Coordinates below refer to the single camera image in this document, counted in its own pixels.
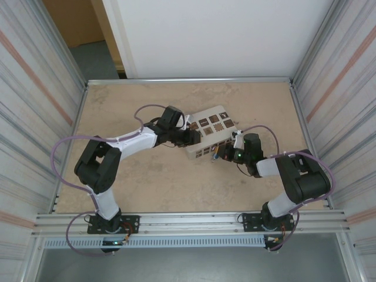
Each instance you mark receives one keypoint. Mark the aluminium mounting rail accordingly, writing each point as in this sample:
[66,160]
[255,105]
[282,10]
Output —
[191,223]

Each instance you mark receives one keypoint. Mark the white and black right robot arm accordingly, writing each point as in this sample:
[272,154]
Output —
[305,176]

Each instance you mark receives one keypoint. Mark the small metal padlock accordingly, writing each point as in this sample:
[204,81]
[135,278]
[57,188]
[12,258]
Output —
[216,149]

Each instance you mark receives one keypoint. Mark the brown cardboard sheet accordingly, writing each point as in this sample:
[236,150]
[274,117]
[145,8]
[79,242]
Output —
[73,20]

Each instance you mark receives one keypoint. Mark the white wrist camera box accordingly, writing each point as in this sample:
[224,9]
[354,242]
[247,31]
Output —
[186,122]
[237,138]

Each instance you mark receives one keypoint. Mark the aluminium table side rail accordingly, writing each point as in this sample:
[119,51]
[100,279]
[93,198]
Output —
[82,102]
[297,102]

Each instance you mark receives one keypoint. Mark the blue-headed key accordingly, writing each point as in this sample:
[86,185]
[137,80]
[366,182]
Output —
[215,157]

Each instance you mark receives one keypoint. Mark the white box with brown pictograms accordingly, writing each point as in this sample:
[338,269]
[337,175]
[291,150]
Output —
[211,112]

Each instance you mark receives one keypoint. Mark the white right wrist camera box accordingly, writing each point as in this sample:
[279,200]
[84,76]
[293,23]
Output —
[237,138]

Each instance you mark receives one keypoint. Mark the small circuit board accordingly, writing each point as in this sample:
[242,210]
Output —
[273,239]
[113,242]

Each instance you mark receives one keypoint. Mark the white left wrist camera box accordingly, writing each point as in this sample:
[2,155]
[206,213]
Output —
[186,122]

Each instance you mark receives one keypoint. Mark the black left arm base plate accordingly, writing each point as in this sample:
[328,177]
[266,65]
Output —
[132,220]

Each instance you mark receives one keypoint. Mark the aluminium table end rail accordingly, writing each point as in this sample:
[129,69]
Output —
[191,80]

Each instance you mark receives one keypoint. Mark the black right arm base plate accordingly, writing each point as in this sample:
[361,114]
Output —
[249,220]

